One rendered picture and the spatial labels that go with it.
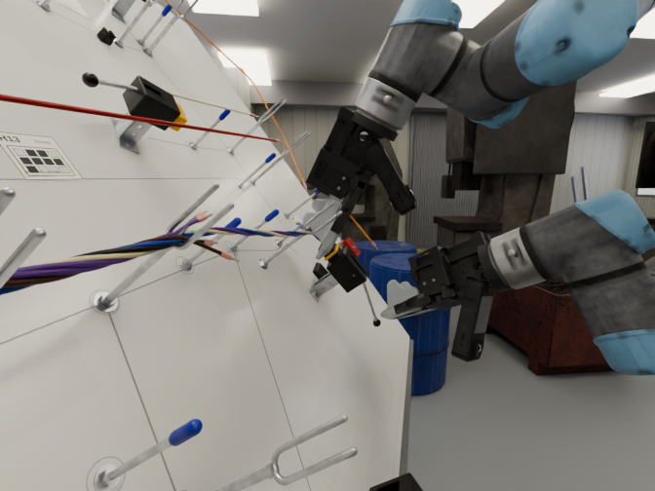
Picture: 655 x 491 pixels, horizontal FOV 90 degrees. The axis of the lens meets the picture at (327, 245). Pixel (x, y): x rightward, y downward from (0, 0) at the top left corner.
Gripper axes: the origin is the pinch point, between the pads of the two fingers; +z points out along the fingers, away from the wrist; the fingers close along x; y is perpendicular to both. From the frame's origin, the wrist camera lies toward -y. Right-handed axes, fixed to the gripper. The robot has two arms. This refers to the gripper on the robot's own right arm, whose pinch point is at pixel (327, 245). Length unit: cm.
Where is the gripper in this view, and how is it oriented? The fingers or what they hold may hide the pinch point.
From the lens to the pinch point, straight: 53.5
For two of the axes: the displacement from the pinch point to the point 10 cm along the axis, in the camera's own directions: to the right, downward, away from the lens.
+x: -1.2, 3.6, -9.2
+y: -8.9, -4.5, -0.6
